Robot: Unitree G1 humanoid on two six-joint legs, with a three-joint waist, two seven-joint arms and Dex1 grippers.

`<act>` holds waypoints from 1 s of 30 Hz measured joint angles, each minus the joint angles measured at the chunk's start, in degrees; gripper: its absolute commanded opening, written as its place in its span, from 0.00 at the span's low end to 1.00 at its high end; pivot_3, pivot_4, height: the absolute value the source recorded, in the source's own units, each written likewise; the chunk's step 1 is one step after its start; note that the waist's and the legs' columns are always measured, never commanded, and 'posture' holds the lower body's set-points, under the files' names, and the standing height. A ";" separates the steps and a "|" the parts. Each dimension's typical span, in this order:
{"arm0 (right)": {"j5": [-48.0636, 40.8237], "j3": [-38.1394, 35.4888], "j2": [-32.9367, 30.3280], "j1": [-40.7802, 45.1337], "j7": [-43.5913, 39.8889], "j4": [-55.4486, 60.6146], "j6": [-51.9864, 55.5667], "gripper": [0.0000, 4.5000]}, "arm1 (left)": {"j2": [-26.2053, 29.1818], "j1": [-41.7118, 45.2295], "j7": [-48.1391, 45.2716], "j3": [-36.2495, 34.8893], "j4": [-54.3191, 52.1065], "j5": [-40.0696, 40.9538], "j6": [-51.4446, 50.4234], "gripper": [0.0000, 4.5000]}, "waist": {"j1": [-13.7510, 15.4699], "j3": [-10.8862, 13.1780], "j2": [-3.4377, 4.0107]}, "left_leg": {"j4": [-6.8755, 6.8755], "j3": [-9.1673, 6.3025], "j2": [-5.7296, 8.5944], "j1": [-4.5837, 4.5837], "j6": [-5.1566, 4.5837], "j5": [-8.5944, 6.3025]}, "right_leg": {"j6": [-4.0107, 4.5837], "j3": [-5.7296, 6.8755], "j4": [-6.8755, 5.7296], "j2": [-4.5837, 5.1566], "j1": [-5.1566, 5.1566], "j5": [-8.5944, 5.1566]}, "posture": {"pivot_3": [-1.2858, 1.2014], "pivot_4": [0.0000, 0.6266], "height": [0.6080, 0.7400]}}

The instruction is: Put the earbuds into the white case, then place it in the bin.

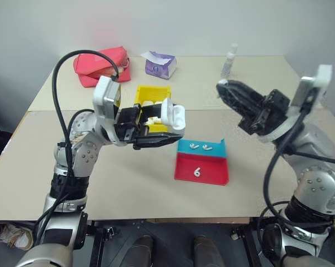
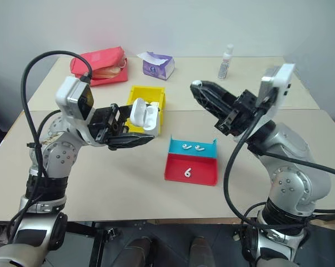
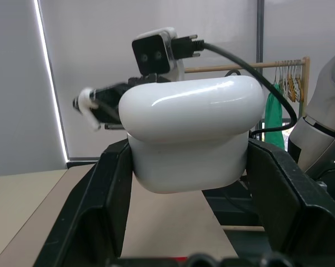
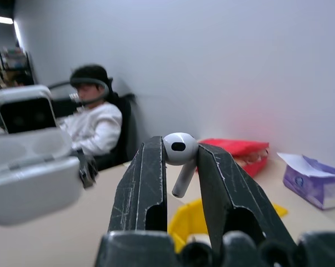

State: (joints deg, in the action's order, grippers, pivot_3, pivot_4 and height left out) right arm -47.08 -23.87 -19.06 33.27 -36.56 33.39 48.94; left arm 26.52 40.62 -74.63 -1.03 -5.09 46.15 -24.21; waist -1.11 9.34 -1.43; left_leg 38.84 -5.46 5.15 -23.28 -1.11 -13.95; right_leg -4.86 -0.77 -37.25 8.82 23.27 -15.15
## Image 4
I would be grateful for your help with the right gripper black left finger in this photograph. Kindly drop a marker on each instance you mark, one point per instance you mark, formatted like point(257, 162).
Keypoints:
point(140, 189)

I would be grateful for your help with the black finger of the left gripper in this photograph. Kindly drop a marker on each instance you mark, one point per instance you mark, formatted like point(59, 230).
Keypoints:
point(87, 171)

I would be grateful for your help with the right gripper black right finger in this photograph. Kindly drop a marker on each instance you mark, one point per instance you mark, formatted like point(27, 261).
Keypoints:
point(225, 183)

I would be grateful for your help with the white earbud charging case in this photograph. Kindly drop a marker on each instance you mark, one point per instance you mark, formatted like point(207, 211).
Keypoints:
point(36, 183)

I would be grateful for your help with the white earbud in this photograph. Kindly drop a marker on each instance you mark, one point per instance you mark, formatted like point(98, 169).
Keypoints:
point(178, 147)

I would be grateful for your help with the yellow plastic bin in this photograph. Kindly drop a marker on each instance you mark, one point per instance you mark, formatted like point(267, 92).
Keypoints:
point(189, 219)

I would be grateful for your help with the red bag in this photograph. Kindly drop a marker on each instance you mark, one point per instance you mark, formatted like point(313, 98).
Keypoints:
point(239, 150)

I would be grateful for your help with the seated person in white sweater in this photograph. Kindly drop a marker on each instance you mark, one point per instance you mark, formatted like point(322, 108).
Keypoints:
point(97, 128)

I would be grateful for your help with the black office chair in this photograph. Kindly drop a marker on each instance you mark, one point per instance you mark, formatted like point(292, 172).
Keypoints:
point(125, 130)

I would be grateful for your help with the grey VR headset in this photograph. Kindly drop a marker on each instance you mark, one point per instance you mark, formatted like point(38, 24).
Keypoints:
point(85, 80)

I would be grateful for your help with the purple tissue pack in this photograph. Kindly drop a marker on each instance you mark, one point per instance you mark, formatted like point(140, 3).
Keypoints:
point(317, 183)

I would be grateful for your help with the black storage shelf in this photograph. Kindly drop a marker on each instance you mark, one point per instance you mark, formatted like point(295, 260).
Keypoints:
point(15, 66)

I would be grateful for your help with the ceiling light strip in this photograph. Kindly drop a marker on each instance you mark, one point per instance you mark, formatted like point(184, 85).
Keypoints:
point(0, 19)

